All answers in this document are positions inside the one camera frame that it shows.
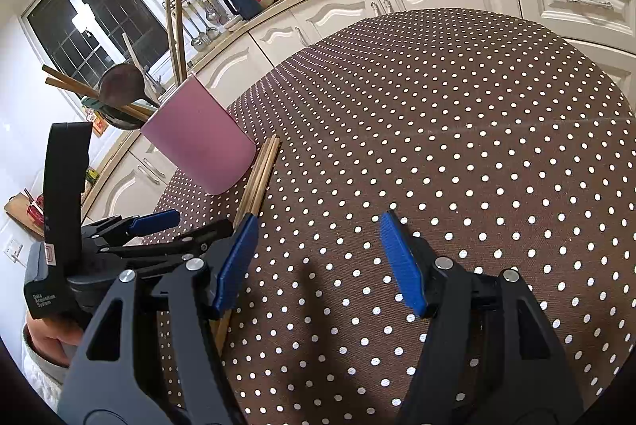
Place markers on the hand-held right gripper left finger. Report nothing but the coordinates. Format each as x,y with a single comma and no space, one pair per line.
238,261

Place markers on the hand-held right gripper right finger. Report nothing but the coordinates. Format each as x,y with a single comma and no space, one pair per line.
402,266

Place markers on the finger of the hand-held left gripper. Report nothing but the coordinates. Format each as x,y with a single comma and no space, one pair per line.
198,238
154,221

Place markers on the bundle of wooden chopsticks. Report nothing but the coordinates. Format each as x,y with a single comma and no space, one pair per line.
258,176

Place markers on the pink utensil holder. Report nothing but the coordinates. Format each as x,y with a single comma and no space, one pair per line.
198,141

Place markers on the large metal spoon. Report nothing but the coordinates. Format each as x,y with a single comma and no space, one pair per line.
121,84

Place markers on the person's left forearm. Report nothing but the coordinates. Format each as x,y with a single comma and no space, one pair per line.
49,338

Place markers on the wooden cutting board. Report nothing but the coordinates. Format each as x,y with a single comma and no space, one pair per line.
20,211

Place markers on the brown polka dot tablecloth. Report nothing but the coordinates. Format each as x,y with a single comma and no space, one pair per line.
422,132

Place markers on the dark kitchen window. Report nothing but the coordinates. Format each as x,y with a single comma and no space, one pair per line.
74,22

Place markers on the navy blue kettle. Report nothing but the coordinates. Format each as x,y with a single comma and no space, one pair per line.
241,0

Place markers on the white wall socket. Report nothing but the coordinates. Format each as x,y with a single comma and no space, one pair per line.
12,248

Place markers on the wall rack with ladles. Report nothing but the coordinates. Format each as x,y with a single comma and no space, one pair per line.
201,12

